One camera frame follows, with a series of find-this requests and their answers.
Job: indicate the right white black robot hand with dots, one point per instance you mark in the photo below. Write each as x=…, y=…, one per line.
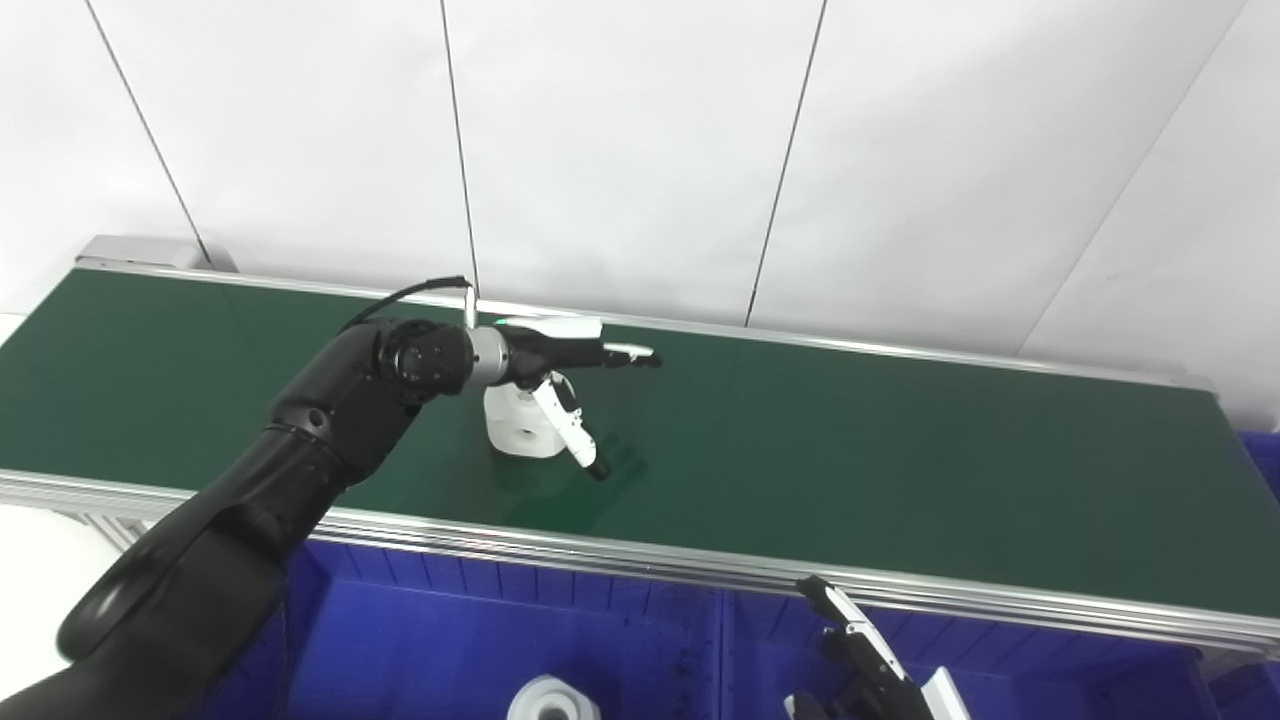
x=870, y=690

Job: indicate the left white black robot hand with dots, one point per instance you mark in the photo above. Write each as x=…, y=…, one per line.
x=560, y=350

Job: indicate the white plastic part with holes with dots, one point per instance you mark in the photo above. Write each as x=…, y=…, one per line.
x=550, y=700
x=515, y=425

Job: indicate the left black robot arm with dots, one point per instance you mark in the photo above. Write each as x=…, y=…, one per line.
x=260, y=510

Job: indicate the blue plastic bin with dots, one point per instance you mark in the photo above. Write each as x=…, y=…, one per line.
x=1050, y=680
x=1262, y=465
x=420, y=640

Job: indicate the green conveyor belt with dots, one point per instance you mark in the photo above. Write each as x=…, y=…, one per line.
x=850, y=450

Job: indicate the grey conveyor motor housing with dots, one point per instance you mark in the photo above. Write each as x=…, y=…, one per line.
x=140, y=252

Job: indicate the aluminium conveyor support leg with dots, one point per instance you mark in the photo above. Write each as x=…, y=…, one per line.
x=110, y=528

